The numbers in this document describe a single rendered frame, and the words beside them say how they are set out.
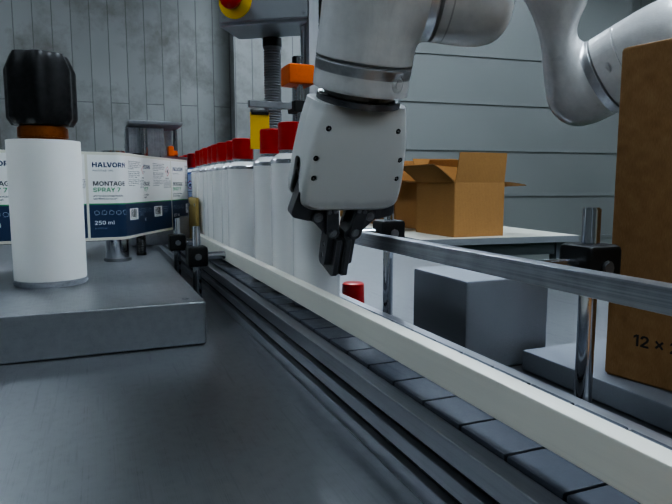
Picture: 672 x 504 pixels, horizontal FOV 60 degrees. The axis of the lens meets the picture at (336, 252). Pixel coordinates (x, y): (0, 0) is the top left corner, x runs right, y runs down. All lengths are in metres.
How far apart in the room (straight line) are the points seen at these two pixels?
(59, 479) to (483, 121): 5.78
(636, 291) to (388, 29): 0.27
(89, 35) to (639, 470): 5.29
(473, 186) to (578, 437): 2.41
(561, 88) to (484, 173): 1.72
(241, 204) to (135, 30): 4.51
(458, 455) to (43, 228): 0.62
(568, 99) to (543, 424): 0.75
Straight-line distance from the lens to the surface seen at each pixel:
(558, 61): 0.96
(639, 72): 0.53
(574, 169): 6.62
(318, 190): 0.52
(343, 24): 0.49
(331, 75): 0.49
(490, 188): 2.71
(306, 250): 0.61
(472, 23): 0.50
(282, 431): 0.45
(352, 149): 0.51
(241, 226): 0.94
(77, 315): 0.66
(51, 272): 0.82
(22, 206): 0.82
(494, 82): 6.14
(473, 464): 0.31
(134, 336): 0.67
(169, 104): 5.28
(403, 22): 0.49
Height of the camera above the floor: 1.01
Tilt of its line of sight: 7 degrees down
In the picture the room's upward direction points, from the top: straight up
